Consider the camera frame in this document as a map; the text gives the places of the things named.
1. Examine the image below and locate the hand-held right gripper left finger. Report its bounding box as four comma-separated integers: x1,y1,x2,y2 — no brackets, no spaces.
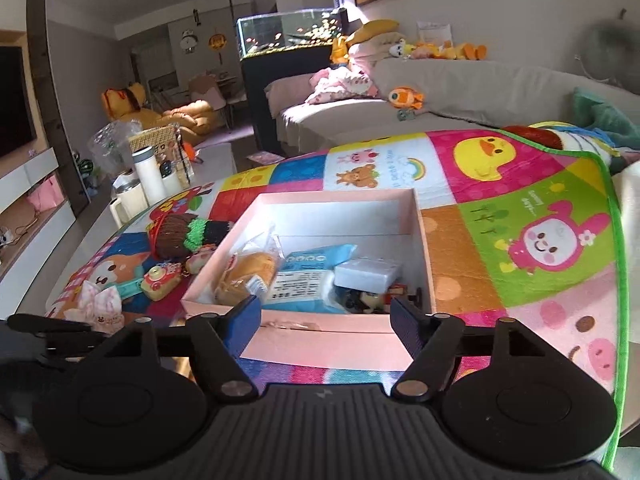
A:
102,296,263,402

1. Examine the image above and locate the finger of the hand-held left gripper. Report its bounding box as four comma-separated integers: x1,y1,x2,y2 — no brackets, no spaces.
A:
7,313,95,334

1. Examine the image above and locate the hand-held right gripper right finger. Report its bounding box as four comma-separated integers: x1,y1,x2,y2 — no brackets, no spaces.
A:
389,296,538,403

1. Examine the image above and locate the white pink bunny cloth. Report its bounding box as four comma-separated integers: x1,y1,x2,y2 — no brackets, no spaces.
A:
65,280,124,336

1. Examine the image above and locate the small round plush toy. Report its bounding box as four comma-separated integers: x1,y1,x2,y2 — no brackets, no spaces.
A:
185,245,219,275

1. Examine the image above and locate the yellow teal toy camera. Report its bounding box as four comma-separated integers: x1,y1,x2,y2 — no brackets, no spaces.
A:
120,261,182,304

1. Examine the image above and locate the brown green crochet doll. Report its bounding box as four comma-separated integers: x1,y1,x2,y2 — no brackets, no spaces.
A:
147,212,236,261

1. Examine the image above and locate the pink cardboard box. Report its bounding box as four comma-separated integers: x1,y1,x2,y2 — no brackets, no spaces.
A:
179,187,438,375

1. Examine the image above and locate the dark toy figure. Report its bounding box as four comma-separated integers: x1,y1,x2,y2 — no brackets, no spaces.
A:
335,285,397,315

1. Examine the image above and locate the packaged bread bun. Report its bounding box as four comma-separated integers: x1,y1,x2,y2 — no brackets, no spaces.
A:
215,237,283,308

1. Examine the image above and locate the small white box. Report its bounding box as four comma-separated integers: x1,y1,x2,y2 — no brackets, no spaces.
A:
334,255,403,293

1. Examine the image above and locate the blue wet wipes packet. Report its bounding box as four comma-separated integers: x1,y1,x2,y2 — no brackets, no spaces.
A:
262,243,358,313

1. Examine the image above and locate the pink bag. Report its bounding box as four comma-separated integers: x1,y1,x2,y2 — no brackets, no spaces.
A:
27,175,66,214

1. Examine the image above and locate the colourful cartoon play mat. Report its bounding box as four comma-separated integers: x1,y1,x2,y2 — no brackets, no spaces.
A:
45,120,632,467

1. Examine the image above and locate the white jug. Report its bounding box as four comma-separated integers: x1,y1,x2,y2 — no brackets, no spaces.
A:
109,177,150,226

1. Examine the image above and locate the white television cabinet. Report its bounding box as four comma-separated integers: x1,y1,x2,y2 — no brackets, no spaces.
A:
0,147,77,281

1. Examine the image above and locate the small white bottle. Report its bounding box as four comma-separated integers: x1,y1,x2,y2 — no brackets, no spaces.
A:
160,160,184,197

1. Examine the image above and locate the white thermos bottle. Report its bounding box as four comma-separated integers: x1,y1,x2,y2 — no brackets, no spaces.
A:
132,146,167,204

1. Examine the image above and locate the clear plastic bag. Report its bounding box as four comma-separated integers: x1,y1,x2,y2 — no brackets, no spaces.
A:
89,121,136,171

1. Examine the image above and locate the woven basket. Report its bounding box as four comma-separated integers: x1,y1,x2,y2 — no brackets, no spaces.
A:
129,124,196,184

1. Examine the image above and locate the black television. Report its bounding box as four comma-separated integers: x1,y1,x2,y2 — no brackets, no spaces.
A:
0,45,39,159

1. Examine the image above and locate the black fish tank stand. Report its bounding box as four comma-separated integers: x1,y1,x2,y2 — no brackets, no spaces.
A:
240,45,336,155

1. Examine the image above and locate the large yellow bear plush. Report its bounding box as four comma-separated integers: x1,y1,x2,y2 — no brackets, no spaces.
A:
102,84,226,134

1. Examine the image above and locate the orange fish plush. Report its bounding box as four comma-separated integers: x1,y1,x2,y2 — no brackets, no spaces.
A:
389,86,425,110

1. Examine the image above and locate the dining chair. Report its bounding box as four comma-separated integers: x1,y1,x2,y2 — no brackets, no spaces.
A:
187,75,227,112

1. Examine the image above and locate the grey sofa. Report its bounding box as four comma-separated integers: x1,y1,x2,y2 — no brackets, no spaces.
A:
265,57,640,161

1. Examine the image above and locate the pink clothes heap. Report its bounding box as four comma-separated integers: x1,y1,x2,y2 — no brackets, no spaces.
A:
305,65,379,106

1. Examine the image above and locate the pink pillow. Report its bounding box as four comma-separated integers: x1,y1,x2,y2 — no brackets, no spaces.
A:
348,32,407,69

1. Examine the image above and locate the yellow orange plush toy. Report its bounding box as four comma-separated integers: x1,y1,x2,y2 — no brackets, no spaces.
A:
411,40,487,61

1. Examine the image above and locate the green cloth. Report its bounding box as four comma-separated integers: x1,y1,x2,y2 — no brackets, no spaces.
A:
572,87,640,142

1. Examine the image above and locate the white paper sheet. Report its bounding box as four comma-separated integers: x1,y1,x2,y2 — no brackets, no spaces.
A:
417,21,454,44

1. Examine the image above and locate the glass fish tank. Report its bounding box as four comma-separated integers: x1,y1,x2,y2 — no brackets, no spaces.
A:
236,7,348,58

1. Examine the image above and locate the yellow pillow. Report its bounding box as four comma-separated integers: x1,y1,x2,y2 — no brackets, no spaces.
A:
345,19,401,46

